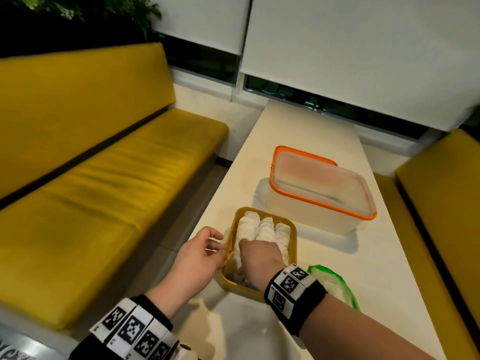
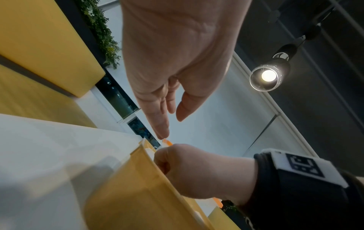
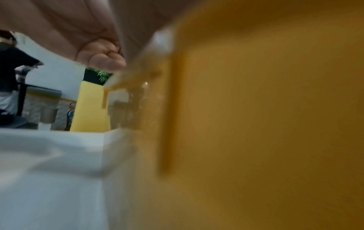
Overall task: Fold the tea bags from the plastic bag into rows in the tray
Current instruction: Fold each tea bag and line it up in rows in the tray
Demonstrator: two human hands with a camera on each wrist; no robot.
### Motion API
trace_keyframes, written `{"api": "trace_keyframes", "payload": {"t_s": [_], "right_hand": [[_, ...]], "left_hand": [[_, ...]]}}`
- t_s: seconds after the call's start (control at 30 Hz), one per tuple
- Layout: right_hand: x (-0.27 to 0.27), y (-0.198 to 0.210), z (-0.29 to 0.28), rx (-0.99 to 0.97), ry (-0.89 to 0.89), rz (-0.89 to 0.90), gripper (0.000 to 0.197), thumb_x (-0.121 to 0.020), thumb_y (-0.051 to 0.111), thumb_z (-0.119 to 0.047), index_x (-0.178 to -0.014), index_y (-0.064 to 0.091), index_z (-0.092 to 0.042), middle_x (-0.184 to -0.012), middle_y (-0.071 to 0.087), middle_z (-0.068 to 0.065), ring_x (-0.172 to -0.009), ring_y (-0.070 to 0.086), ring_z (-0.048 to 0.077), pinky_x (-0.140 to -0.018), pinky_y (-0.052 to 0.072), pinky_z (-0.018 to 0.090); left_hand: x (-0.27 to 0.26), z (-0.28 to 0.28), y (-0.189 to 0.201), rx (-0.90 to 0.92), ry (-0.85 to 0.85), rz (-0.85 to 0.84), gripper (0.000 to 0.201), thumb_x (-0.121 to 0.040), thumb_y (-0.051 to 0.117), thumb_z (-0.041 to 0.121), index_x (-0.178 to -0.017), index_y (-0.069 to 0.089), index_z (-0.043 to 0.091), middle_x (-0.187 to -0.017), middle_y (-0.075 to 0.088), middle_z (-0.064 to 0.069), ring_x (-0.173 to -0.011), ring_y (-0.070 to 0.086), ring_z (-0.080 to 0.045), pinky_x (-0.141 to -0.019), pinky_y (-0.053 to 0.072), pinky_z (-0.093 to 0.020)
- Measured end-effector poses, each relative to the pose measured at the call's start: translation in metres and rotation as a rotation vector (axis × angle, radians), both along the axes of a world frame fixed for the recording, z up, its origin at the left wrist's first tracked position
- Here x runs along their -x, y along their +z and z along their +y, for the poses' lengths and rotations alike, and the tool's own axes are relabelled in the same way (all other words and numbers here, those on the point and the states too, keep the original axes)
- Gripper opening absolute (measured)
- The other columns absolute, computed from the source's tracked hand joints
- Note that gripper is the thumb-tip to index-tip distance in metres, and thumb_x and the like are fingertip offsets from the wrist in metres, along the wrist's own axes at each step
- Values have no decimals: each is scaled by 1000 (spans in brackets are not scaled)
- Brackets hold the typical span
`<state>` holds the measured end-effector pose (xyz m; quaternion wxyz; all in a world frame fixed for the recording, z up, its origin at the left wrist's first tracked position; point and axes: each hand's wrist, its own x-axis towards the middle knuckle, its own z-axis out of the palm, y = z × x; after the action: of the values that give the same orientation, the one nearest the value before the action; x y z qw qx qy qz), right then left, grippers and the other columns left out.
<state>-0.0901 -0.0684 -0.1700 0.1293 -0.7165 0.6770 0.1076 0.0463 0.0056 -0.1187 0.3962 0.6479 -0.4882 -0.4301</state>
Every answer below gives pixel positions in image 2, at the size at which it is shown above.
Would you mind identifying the person's left hand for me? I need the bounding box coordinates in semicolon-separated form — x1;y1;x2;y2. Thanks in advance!
121;0;252;141

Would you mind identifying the person's right hand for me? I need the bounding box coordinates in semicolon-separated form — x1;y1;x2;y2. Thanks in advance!
153;143;257;206

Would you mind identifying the translucent yellow tray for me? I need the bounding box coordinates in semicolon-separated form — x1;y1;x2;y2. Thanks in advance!
83;138;217;230

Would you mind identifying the dark window pane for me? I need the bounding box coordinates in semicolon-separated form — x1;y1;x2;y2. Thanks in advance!
127;116;162;148
95;75;140;120

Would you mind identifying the black right wrist marker band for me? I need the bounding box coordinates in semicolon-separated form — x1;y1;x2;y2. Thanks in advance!
237;148;364;230

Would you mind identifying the black ceiling spotlight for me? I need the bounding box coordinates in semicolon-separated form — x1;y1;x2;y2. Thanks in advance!
249;44;300;92
303;22;323;41

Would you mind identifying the black planter box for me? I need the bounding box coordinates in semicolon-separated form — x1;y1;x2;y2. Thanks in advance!
53;0;107;68

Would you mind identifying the yellow bench seat cushion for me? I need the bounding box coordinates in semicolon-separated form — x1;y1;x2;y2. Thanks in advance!
0;64;97;129

